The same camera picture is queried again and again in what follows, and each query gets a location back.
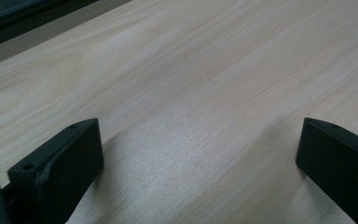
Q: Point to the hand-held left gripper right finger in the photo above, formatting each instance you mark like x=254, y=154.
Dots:
x=341, y=165

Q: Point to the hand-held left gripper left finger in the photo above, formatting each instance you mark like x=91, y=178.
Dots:
x=65, y=168

